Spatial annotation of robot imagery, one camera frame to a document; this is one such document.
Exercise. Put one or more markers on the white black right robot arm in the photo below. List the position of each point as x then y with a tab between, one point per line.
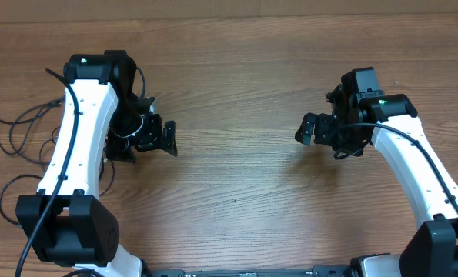
362	114

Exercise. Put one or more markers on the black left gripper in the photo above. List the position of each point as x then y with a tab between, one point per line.
156	133

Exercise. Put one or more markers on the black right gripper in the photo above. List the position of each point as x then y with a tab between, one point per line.
322	128

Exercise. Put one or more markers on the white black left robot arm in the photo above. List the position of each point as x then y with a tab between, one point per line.
103	120

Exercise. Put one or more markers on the brown cardboard wall panel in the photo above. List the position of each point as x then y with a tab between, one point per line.
25	11

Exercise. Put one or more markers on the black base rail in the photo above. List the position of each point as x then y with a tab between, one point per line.
248	272

